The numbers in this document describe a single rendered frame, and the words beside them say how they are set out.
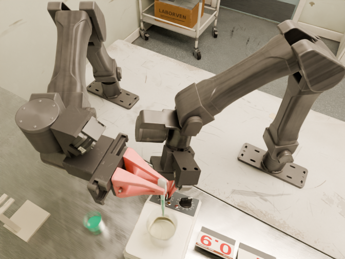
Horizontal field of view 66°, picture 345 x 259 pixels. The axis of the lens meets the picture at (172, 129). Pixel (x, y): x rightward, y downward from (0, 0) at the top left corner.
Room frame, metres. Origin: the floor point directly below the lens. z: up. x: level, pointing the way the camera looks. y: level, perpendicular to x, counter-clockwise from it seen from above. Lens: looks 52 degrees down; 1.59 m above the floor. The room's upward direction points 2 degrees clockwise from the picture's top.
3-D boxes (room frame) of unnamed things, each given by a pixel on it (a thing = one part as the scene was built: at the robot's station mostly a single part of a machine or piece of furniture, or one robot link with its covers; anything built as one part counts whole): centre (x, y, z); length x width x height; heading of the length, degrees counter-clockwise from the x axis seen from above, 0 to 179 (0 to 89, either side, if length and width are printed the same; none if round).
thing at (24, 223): (0.23, 0.37, 0.96); 0.08 x 0.08 x 0.13; 64
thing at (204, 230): (0.18, -0.12, 0.92); 0.09 x 0.06 x 0.04; 68
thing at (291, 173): (0.42, -0.30, 0.94); 0.20 x 0.07 x 0.08; 62
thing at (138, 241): (0.18, 0.02, 0.98); 0.12 x 0.12 x 0.01; 71
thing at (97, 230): (0.22, 0.18, 0.93); 0.04 x 0.04 x 0.06
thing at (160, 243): (0.18, 0.01, 1.03); 0.07 x 0.06 x 0.08; 31
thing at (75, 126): (0.22, 0.12, 1.28); 0.07 x 0.06 x 0.11; 161
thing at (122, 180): (0.20, 0.05, 1.22); 0.09 x 0.07 x 0.07; 71
